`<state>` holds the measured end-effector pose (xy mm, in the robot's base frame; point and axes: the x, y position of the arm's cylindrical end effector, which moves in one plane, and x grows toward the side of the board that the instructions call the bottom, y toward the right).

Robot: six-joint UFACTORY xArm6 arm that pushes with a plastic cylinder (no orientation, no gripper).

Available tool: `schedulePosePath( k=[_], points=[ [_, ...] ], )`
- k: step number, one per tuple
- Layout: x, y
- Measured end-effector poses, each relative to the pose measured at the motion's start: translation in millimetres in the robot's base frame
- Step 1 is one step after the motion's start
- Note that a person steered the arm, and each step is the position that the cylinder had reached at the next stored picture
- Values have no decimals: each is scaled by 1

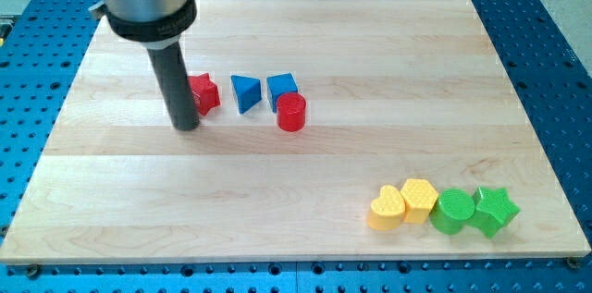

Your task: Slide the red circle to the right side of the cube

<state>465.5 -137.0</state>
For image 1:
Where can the red star block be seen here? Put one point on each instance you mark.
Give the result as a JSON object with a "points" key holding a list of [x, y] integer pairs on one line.
{"points": [[205, 93]]}

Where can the blue triangle block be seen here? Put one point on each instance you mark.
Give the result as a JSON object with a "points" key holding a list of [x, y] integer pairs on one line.
{"points": [[247, 92]]}

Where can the yellow heart block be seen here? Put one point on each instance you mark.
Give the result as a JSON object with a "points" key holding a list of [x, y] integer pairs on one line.
{"points": [[387, 209]]}

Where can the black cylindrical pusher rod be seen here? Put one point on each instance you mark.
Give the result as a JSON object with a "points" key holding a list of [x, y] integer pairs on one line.
{"points": [[170, 71]]}

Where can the blue cube block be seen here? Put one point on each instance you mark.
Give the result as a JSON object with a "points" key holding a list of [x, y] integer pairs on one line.
{"points": [[278, 85]]}

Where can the blue perforated metal table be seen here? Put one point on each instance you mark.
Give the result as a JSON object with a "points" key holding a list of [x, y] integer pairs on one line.
{"points": [[544, 44]]}

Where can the green star block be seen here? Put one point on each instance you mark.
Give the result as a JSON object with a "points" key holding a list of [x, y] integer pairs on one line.
{"points": [[493, 210]]}

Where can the light wooden board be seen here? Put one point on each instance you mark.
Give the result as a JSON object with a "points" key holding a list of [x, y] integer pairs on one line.
{"points": [[394, 89]]}

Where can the yellow hexagon block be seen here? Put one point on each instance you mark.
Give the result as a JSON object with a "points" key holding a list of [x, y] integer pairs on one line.
{"points": [[420, 197]]}

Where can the red cylinder block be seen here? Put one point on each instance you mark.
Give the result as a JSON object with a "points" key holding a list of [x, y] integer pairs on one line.
{"points": [[291, 111]]}

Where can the green cylinder block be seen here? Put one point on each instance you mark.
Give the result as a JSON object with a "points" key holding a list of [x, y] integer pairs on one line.
{"points": [[453, 209]]}

